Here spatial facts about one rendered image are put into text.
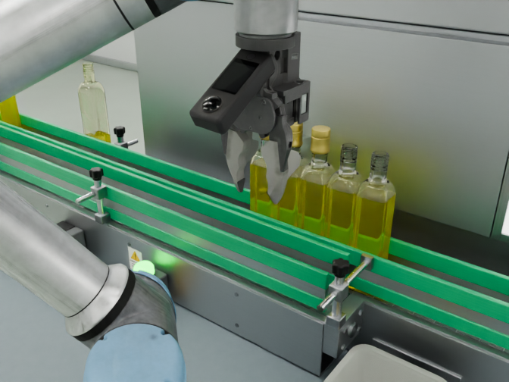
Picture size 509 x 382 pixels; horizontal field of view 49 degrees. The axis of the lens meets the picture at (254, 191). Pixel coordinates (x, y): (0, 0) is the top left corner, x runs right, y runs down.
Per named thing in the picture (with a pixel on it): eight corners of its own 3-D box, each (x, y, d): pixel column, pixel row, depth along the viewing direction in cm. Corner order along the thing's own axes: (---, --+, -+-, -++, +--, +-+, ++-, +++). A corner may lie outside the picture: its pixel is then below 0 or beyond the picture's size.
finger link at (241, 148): (261, 180, 79) (274, 123, 74) (235, 195, 75) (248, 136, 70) (245, 170, 81) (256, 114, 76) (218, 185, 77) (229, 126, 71)
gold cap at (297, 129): (295, 139, 107) (296, 117, 105) (306, 145, 104) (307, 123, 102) (279, 142, 105) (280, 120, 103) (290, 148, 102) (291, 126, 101)
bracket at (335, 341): (364, 331, 103) (368, 300, 100) (339, 361, 96) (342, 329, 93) (347, 324, 105) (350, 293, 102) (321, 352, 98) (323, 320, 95)
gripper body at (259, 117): (310, 125, 73) (315, 31, 68) (273, 145, 67) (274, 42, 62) (263, 114, 77) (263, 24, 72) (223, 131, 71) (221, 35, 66)
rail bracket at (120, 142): (145, 169, 153) (140, 123, 147) (126, 177, 148) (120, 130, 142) (134, 165, 155) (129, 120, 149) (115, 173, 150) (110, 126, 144)
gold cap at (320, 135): (332, 149, 102) (334, 126, 100) (324, 155, 100) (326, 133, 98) (315, 145, 104) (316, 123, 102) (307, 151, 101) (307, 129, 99)
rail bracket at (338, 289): (372, 295, 101) (379, 236, 96) (325, 347, 89) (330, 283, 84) (357, 289, 103) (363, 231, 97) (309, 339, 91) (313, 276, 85)
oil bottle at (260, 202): (285, 240, 119) (288, 147, 110) (270, 252, 115) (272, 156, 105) (263, 232, 122) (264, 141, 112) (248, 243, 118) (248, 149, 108)
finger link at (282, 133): (298, 169, 69) (287, 99, 66) (291, 173, 68) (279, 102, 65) (268, 167, 72) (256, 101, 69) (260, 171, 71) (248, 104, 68)
